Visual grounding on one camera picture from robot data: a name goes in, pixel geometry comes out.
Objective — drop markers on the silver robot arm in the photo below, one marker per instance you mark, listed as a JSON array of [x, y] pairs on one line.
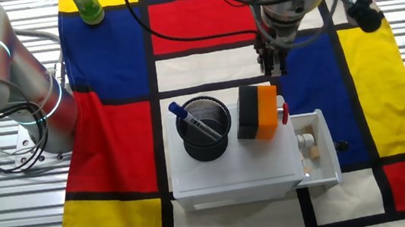
[[31, 91]]

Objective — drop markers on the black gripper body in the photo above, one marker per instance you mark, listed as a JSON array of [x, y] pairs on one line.
[[276, 52]]

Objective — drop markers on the white drawer cabinet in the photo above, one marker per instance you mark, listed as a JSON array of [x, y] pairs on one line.
[[254, 168]]

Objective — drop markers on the wooden block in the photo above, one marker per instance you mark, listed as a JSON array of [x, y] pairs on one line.
[[314, 153], [307, 169], [308, 130]]

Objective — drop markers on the red mushroom push button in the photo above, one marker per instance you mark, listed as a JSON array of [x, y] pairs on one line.
[[285, 113]]

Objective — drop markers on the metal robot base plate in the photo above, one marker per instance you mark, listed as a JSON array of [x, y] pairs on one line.
[[22, 143]]

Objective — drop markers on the black mesh pen holder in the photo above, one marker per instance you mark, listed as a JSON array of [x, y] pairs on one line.
[[191, 151]]

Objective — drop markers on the colour block tablecloth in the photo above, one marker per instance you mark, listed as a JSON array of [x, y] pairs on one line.
[[114, 146]]

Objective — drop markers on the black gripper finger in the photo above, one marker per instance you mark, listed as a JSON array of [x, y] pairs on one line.
[[261, 55], [270, 69]]

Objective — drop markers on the white drawer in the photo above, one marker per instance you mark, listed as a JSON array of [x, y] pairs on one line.
[[330, 145]]

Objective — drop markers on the orange and black button box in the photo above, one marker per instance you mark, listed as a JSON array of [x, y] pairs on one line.
[[260, 114]]

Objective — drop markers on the blue capped marker pen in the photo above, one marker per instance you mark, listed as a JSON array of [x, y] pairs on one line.
[[192, 121]]

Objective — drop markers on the green tea bottle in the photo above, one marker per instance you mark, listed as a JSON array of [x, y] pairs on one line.
[[89, 8]]

